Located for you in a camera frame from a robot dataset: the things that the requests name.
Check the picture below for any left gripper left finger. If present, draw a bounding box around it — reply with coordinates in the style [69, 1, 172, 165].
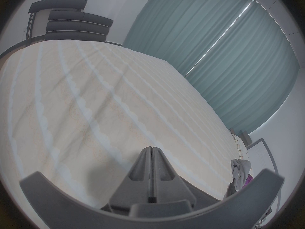
[109, 146, 152, 214]

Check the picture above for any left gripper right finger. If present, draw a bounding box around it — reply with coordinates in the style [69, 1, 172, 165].
[152, 147, 196, 208]

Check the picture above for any black T-shirt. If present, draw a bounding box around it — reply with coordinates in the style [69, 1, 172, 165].
[100, 177, 237, 212]

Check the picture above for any bed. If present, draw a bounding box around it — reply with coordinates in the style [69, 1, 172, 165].
[0, 39, 283, 214]

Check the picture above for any grey garment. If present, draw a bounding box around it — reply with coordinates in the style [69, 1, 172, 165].
[231, 159, 252, 191]

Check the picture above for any purple satin garment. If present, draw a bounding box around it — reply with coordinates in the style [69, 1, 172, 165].
[243, 174, 254, 188]

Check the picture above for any white printed pillow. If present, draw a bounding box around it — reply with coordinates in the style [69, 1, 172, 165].
[232, 134, 251, 162]

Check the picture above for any grey bedside table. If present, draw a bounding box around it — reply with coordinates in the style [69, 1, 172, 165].
[229, 128, 252, 145]

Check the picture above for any blue-green curtain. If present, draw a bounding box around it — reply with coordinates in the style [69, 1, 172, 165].
[122, 0, 253, 77]
[185, 0, 301, 134]

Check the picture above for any black dressing table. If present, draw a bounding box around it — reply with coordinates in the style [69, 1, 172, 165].
[26, 0, 88, 40]

